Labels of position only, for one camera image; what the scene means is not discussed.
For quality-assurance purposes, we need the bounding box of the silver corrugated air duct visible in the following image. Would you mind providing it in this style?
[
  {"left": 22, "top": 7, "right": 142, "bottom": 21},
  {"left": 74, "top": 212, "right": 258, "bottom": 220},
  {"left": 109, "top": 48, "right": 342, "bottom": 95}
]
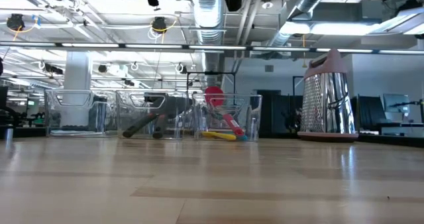
[{"left": 189, "top": 0, "right": 227, "bottom": 92}]

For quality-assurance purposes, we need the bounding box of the black room partition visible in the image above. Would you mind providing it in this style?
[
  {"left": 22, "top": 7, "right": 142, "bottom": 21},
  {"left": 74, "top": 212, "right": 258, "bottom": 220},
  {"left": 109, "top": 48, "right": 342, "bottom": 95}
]
[{"left": 258, "top": 89, "right": 304, "bottom": 136}]

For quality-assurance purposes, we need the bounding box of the black ceiling cable reel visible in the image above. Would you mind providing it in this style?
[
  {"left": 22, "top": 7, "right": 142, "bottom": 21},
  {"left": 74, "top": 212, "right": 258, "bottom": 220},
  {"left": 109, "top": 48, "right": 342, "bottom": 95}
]
[
  {"left": 151, "top": 17, "right": 168, "bottom": 34},
  {"left": 6, "top": 13, "right": 26, "bottom": 31}
]

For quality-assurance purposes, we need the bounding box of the white column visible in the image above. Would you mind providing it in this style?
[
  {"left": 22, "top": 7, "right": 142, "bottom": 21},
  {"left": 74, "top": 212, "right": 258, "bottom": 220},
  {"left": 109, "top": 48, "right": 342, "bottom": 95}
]
[{"left": 62, "top": 50, "right": 93, "bottom": 129}]

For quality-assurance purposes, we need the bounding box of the round black spatula red-accent handle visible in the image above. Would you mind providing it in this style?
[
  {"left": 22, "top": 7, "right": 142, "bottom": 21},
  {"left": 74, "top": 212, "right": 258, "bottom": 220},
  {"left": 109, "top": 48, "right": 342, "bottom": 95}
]
[{"left": 121, "top": 93, "right": 193, "bottom": 139}]

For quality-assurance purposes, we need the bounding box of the red slotted spoon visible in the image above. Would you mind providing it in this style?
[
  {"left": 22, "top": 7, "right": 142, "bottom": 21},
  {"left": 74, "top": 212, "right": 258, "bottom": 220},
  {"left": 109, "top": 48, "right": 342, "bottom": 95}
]
[{"left": 203, "top": 85, "right": 246, "bottom": 137}]

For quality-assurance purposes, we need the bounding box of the black aluminium table frame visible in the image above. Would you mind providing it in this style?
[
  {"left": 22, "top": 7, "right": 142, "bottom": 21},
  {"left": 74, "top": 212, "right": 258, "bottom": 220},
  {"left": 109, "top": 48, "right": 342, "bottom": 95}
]
[{"left": 0, "top": 127, "right": 424, "bottom": 148}]

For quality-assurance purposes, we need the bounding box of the yellow spoon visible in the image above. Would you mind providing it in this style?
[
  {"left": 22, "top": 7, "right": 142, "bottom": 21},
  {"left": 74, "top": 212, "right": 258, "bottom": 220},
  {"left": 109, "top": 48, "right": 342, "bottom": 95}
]
[{"left": 201, "top": 131, "right": 238, "bottom": 141}]

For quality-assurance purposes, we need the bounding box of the metal box grater pink handle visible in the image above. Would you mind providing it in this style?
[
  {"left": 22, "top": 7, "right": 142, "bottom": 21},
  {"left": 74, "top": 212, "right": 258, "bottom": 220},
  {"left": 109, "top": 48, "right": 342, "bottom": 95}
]
[{"left": 297, "top": 48, "right": 360, "bottom": 143}]

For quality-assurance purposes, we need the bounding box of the background computer monitor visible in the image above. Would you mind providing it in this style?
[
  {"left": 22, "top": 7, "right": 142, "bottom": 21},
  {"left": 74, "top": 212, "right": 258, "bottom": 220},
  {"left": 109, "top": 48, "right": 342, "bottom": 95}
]
[{"left": 383, "top": 93, "right": 411, "bottom": 119}]

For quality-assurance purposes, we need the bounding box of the clear plastic bin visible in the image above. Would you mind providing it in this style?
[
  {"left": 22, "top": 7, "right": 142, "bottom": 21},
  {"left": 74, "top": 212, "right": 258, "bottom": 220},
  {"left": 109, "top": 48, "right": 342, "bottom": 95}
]
[
  {"left": 193, "top": 93, "right": 263, "bottom": 142},
  {"left": 115, "top": 89, "right": 190, "bottom": 140},
  {"left": 44, "top": 89, "right": 117, "bottom": 138}
]

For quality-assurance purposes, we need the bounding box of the long ceiling light bar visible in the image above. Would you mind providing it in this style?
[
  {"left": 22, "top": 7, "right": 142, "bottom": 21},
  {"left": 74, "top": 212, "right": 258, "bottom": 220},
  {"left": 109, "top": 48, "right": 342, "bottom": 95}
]
[{"left": 0, "top": 40, "right": 424, "bottom": 55}]

